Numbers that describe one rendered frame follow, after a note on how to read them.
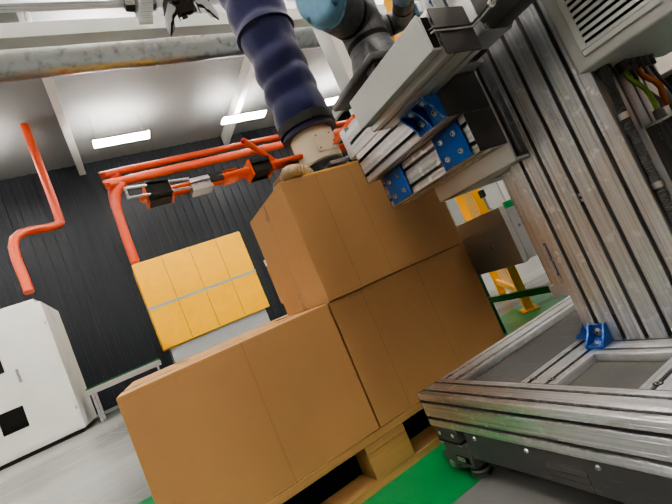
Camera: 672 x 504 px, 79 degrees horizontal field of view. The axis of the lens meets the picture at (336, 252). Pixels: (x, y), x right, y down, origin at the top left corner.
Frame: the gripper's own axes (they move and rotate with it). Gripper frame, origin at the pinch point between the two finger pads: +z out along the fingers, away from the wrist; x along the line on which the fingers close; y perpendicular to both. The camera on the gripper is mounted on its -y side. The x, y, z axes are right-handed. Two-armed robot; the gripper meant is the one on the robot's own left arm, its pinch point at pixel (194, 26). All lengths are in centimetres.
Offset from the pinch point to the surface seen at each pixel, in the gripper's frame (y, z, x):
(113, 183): 723, -280, 279
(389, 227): 22, 75, -34
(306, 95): 28.4, 18.2, -27.6
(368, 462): 8, 137, 2
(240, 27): 31.5, -17.1, -15.5
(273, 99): 33.0, 12.9, -16.4
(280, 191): 11, 52, -5
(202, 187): 18.7, 39.4, 18.1
